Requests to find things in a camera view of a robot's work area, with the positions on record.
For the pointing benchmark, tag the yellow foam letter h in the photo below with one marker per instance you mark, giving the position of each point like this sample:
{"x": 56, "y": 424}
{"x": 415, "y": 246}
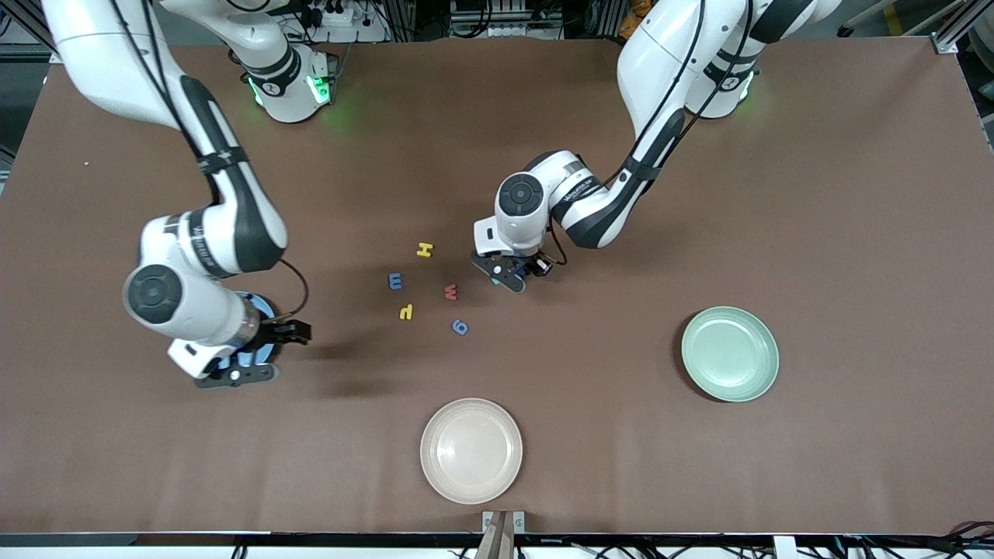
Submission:
{"x": 405, "y": 312}
{"x": 424, "y": 250}

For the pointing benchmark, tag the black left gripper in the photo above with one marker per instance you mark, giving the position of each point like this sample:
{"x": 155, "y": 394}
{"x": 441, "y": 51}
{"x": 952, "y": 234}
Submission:
{"x": 530, "y": 266}

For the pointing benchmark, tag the red foam letter w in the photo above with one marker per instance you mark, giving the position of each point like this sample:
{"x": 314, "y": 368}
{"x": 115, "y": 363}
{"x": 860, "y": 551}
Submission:
{"x": 450, "y": 292}

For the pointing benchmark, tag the bag of orange items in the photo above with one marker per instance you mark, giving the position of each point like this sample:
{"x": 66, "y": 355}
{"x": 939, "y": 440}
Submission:
{"x": 637, "y": 6}

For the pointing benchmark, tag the green plate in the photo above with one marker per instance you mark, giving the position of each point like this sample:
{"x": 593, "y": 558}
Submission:
{"x": 730, "y": 357}

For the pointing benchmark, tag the white power strip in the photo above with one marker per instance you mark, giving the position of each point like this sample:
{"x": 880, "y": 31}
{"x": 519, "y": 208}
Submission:
{"x": 342, "y": 19}

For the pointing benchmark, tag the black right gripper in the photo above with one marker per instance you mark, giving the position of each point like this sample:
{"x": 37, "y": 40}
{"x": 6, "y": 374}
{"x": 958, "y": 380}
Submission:
{"x": 273, "y": 332}

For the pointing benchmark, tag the blue foam letter m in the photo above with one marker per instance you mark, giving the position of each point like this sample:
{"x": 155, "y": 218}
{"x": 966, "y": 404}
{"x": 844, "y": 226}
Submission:
{"x": 395, "y": 281}

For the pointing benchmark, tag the beige mount pole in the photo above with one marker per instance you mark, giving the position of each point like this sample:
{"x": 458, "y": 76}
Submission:
{"x": 501, "y": 543}

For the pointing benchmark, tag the blue plate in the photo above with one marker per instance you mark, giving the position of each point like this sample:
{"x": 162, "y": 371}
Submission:
{"x": 247, "y": 357}

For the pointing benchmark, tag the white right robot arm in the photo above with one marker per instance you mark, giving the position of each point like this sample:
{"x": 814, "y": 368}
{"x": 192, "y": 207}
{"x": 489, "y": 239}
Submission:
{"x": 178, "y": 303}

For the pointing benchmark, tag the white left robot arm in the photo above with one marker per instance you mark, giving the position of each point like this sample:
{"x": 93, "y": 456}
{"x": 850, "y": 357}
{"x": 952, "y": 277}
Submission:
{"x": 660, "y": 46}

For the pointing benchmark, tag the aluminium frame profile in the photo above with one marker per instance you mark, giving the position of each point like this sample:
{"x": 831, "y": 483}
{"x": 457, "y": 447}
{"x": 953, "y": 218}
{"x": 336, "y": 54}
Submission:
{"x": 947, "y": 39}

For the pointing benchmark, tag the blue foam letter g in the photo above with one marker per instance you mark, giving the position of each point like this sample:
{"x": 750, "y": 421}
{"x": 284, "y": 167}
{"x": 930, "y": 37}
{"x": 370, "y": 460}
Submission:
{"x": 460, "y": 327}

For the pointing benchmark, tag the beige plate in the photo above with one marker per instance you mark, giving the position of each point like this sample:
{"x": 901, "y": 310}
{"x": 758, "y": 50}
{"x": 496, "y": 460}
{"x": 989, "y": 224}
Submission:
{"x": 471, "y": 450}

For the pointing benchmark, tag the metal mount bracket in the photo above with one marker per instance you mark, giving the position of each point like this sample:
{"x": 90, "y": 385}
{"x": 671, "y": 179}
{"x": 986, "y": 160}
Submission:
{"x": 489, "y": 520}

